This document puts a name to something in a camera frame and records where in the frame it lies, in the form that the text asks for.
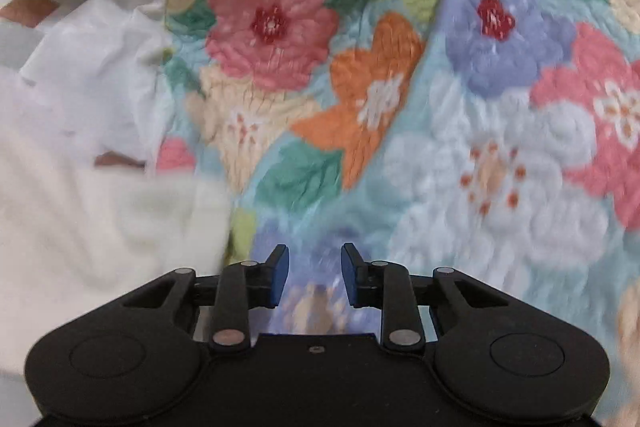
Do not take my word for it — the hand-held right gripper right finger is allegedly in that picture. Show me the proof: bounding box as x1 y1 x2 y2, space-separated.
341 243 511 353

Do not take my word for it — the floral quilt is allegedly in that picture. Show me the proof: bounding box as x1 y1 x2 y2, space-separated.
150 0 640 427

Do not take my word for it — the white thin cloth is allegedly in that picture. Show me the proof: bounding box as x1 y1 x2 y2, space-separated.
20 0 173 168

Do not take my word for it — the cream white garment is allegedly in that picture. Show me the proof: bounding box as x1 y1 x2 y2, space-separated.
0 117 236 378

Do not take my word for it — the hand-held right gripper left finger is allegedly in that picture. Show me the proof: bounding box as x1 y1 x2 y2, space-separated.
120 244 291 354

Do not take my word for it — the checkered bed sheet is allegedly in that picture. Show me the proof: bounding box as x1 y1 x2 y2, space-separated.
0 0 68 75

